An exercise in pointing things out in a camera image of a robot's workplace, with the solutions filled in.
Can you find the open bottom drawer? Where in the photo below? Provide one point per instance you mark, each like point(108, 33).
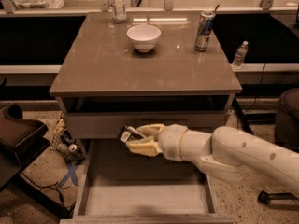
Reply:
point(118, 187)

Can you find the small water bottle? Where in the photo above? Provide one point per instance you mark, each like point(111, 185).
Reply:
point(240, 55)

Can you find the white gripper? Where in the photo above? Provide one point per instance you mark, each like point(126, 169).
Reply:
point(170, 140)

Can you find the dark rxbar chocolate wrapper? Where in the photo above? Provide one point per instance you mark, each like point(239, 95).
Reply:
point(129, 133)

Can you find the grey drawer cabinet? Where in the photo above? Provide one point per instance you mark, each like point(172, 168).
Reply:
point(104, 73)

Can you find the closed drawer with black handle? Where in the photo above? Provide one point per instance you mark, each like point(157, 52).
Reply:
point(108, 125)

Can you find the energy drink can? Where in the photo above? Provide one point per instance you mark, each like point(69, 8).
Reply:
point(204, 30)

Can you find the clear bottle with label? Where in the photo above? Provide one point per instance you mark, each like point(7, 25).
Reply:
point(118, 11)

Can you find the white ceramic bowl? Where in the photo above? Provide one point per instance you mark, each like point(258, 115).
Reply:
point(143, 37)

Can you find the black chair leg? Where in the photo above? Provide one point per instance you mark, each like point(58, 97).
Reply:
point(265, 197)

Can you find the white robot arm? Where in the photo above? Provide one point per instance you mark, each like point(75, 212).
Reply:
point(223, 154)

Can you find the wire basket with cans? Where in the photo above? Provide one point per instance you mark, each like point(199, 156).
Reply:
point(64, 144)

